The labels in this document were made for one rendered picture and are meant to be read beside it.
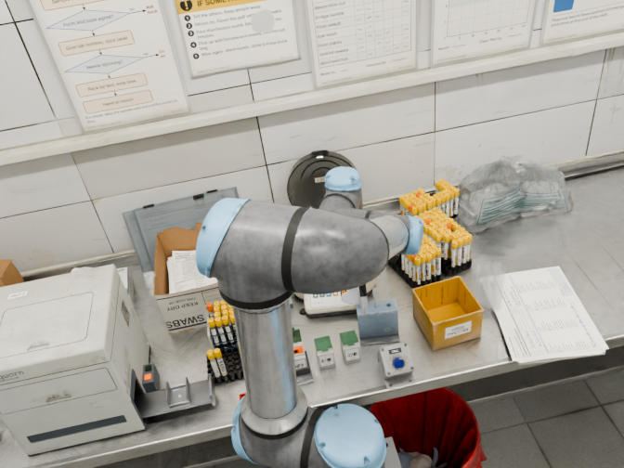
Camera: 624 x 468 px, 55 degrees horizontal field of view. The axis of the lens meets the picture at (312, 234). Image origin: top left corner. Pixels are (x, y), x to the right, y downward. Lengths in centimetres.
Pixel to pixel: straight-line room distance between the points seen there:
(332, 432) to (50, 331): 67
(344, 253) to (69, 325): 78
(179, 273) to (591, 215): 125
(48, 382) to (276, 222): 77
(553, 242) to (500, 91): 47
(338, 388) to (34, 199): 101
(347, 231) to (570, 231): 123
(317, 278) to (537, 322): 94
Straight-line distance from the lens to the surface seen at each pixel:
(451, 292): 161
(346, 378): 149
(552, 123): 204
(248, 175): 180
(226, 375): 152
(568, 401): 260
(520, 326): 160
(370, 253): 79
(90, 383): 140
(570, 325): 163
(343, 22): 163
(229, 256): 79
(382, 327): 153
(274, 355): 92
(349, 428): 105
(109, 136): 169
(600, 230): 195
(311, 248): 75
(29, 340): 141
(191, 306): 163
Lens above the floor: 206
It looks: 38 degrees down
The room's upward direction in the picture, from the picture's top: 9 degrees counter-clockwise
